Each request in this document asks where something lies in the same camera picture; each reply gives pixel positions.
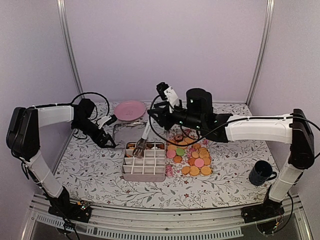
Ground left aluminium frame post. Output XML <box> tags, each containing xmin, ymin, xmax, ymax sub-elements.
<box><xmin>56</xmin><ymin>0</ymin><xmax>84</xmax><ymax>94</ymax></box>

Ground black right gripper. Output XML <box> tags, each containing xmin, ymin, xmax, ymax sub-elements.
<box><xmin>147</xmin><ymin>101</ymin><xmax>204</xmax><ymax>132</ymax></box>

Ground swirl butter cookie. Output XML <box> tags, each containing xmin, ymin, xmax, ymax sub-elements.
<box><xmin>126</xmin><ymin>143</ymin><xmax>135</xmax><ymax>149</ymax></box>

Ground floral cookie tray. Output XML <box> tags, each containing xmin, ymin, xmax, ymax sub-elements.
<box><xmin>165</xmin><ymin>129</ymin><xmax>213</xmax><ymax>177</ymax></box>

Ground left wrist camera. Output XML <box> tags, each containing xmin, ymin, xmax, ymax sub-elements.
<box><xmin>96</xmin><ymin>114</ymin><xmax>118</xmax><ymax>129</ymax></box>

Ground green sandwich cookie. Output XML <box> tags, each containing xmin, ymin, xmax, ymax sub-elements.
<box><xmin>175</xmin><ymin>147</ymin><xmax>185</xmax><ymax>156</ymax></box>

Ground dark blue mug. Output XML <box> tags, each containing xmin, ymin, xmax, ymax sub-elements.
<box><xmin>248</xmin><ymin>160</ymin><xmax>278</xmax><ymax>186</ymax></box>

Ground silver tin lid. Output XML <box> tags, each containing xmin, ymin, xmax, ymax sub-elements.
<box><xmin>112</xmin><ymin>122</ymin><xmax>146</xmax><ymax>149</ymax></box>

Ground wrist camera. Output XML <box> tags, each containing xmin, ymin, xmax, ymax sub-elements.
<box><xmin>156</xmin><ymin>82</ymin><xmax>182</xmax><ymax>114</ymax></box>
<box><xmin>96</xmin><ymin>114</ymin><xmax>118</xmax><ymax>129</ymax></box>

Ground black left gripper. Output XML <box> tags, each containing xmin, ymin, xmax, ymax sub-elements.
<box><xmin>73</xmin><ymin>117</ymin><xmax>117</xmax><ymax>148</ymax></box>

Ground round cracker cookie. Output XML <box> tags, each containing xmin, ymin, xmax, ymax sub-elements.
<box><xmin>184</xmin><ymin>137</ymin><xmax>195</xmax><ymax>144</ymax></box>
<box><xmin>200</xmin><ymin>166</ymin><xmax>212</xmax><ymax>176</ymax></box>

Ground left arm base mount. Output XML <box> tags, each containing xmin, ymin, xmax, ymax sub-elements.
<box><xmin>48</xmin><ymin>201</ymin><xmax>92</xmax><ymax>223</ymax></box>

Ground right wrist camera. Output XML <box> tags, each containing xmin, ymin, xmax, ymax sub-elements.
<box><xmin>156</xmin><ymin>82</ymin><xmax>182</xmax><ymax>114</ymax></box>

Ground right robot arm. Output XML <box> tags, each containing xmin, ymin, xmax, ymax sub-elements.
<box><xmin>147</xmin><ymin>82</ymin><xmax>317</xmax><ymax>218</ymax></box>

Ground metal tongs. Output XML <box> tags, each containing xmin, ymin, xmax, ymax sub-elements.
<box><xmin>133</xmin><ymin>122</ymin><xmax>151</xmax><ymax>158</ymax></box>

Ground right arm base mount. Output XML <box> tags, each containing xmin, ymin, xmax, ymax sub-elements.
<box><xmin>241</xmin><ymin>204</ymin><xmax>285</xmax><ymax>235</ymax></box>

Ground front aluminium rail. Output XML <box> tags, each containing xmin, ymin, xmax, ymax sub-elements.
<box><xmin>21</xmin><ymin>194</ymin><xmax>313</xmax><ymax>240</ymax></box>

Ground right aluminium frame post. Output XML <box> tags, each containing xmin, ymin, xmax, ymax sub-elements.
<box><xmin>245</xmin><ymin>0</ymin><xmax>275</xmax><ymax>107</ymax></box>

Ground pink plate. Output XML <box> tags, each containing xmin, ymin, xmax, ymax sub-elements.
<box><xmin>114</xmin><ymin>100</ymin><xmax>146</xmax><ymax>122</ymax></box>

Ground chocolate sprinkle donut cookie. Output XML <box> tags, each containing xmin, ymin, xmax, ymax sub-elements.
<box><xmin>174</xmin><ymin>135</ymin><xmax>184</xmax><ymax>143</ymax></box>

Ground pink divided cookie tin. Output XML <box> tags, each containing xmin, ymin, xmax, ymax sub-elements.
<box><xmin>121</xmin><ymin>142</ymin><xmax>166</xmax><ymax>183</ymax></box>

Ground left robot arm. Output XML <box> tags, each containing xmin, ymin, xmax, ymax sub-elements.
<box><xmin>6</xmin><ymin>98</ymin><xmax>117</xmax><ymax>217</ymax></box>

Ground aluminium frame post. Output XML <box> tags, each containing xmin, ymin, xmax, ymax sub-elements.
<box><xmin>245</xmin><ymin>0</ymin><xmax>275</xmax><ymax>107</ymax></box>
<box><xmin>56</xmin><ymin>0</ymin><xmax>84</xmax><ymax>94</ymax></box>

